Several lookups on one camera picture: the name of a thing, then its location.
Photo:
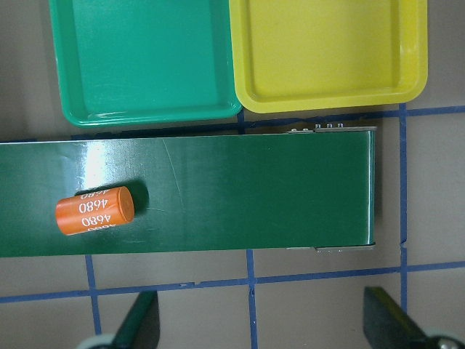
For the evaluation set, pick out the yellow plastic tray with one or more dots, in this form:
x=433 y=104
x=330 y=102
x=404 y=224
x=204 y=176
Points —
x=309 y=55

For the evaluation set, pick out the green conveyor belt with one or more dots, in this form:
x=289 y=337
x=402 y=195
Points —
x=226 y=192

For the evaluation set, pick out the orange cylinder with 4680 print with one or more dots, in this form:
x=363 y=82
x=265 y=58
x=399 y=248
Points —
x=95 y=211

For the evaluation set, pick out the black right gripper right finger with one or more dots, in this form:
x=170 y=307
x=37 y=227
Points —
x=386 y=325

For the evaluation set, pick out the green plastic tray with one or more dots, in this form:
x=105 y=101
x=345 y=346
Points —
x=122 y=63

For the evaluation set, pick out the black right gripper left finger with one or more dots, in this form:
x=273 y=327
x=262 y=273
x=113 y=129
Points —
x=141 y=327

